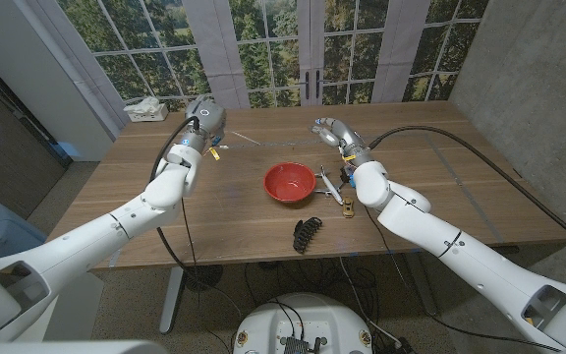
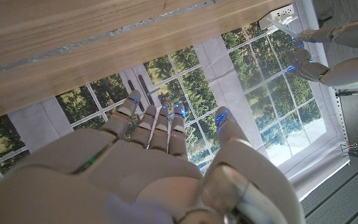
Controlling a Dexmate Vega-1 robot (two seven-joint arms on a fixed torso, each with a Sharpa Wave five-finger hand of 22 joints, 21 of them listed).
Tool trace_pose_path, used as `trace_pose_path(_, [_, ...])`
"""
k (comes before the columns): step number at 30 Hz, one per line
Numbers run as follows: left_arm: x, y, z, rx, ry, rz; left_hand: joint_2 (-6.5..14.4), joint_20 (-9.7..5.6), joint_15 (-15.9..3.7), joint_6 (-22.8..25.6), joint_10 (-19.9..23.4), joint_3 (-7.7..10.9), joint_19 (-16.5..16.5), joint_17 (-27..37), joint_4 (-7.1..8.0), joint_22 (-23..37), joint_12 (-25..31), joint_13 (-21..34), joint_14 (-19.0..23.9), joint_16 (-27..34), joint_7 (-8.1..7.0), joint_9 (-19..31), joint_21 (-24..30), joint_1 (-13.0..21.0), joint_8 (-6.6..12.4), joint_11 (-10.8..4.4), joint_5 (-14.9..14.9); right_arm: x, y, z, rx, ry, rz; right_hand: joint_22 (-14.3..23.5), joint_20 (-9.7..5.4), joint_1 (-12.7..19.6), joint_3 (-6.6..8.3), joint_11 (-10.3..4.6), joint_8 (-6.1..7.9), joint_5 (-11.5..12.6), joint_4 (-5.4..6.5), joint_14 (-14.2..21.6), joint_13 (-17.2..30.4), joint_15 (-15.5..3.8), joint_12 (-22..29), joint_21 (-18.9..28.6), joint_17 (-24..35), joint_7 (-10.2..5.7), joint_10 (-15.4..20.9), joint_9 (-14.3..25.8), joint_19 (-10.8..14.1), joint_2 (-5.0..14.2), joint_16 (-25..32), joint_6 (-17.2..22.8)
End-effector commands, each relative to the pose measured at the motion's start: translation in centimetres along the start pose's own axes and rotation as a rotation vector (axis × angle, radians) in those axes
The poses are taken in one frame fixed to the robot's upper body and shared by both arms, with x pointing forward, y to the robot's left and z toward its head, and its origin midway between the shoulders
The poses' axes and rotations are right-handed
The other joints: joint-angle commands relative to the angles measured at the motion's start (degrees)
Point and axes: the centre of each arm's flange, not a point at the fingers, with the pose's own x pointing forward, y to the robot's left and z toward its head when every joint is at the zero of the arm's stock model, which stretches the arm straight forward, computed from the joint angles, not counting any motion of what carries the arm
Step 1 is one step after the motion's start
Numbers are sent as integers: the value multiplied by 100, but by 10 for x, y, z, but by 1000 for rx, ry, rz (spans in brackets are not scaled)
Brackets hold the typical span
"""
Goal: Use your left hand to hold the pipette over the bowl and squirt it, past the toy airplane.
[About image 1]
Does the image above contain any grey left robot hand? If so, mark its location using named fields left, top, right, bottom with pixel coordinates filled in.
left=185, top=95, right=228, bottom=148

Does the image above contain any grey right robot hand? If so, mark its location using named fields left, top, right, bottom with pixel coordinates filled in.
left=311, top=116, right=374, bottom=167

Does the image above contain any clear plastic pipette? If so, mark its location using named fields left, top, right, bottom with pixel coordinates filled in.
left=230, top=130, right=262, bottom=147

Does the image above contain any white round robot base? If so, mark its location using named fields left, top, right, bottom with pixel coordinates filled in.
left=232, top=293, right=373, bottom=354

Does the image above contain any white toy airplane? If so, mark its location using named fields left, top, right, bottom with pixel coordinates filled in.
left=313, top=164, right=348, bottom=207

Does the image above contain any red bowl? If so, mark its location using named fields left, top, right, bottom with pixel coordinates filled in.
left=262, top=161, right=317, bottom=204

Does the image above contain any printed window backdrop cloth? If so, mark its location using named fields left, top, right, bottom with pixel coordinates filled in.
left=34, top=0, right=490, bottom=112

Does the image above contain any black hair claw clip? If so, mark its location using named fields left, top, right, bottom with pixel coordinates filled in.
left=291, top=216, right=323, bottom=255

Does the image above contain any black ribbed round disc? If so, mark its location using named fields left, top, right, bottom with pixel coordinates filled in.
left=184, top=264, right=225, bottom=292

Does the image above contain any white table leg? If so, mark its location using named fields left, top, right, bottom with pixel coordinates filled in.
left=158, top=265, right=186, bottom=335

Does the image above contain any white robot torso rim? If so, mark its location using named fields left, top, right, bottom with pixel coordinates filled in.
left=0, top=339, right=169, bottom=354

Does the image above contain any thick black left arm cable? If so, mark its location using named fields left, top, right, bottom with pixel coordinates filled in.
left=148, top=115, right=200, bottom=270

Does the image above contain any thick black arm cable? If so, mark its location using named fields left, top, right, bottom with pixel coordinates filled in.
left=148, top=115, right=200, bottom=270
left=368, top=125, right=566, bottom=258

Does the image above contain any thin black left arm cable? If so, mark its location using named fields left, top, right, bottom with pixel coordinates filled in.
left=180, top=196, right=201, bottom=306

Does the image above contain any black floor cable tangle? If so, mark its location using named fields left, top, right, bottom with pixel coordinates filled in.
left=243, top=255, right=412, bottom=354

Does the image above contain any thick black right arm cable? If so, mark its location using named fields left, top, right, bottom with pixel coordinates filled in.
left=368, top=125, right=566, bottom=258

